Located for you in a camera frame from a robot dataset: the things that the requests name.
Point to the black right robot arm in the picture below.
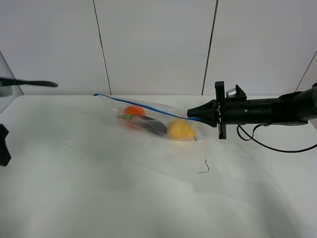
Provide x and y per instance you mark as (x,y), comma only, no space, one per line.
(233,107)

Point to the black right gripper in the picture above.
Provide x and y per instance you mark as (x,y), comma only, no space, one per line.
(206,112)

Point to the clear plastic zipper bag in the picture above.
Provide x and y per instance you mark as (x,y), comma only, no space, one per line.
(156,119)

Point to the orange fruit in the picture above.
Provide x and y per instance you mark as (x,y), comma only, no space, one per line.
(134,110)

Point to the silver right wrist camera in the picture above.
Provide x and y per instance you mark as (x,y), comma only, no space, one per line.
(236,94)

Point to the purple eggplant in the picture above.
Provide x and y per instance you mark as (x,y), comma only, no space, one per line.
(144,123)

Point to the yellow pear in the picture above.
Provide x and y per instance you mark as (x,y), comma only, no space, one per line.
(179,129)

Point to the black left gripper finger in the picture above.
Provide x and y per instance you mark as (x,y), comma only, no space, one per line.
(5,156)
(13,82)

